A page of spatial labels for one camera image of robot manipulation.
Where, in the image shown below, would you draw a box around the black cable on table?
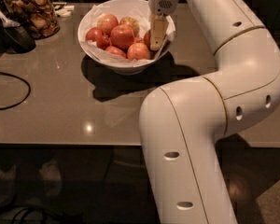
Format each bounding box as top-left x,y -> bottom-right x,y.
0,71 -> 33,111

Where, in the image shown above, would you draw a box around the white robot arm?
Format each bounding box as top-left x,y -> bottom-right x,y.
139,0 -> 280,224

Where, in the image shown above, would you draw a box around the black round appliance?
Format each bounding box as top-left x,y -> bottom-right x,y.
3,26 -> 35,54

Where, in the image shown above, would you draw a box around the white shoe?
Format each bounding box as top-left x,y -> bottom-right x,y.
39,160 -> 63,198
0,165 -> 17,207

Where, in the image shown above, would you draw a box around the white spoon handle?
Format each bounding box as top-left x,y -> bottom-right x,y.
0,10 -> 20,28

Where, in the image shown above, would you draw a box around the white items on table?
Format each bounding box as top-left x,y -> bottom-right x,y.
54,5 -> 75,18

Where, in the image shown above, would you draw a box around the yellowish apple at back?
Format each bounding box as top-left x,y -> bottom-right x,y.
119,16 -> 140,36

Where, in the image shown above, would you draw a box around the right white shoe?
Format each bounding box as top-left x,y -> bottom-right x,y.
39,160 -> 63,198

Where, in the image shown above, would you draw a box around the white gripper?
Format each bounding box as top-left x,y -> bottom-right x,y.
147,0 -> 179,51

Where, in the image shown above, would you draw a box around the glass jar of dried chips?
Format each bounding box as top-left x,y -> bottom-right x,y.
4,0 -> 60,39

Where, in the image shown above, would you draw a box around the left white shoe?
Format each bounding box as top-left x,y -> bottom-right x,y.
0,165 -> 17,207

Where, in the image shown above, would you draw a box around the small red apple behind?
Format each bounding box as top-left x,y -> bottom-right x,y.
134,37 -> 143,43

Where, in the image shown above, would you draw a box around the large red apple centre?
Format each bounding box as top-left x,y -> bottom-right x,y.
110,24 -> 134,49

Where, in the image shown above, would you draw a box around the small red apple left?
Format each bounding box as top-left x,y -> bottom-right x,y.
97,36 -> 110,49

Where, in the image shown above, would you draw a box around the white ceramic bowl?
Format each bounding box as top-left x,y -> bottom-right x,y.
77,0 -> 176,77

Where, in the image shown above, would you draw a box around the small red apple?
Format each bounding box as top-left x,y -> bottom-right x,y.
134,37 -> 143,43
97,36 -> 110,49

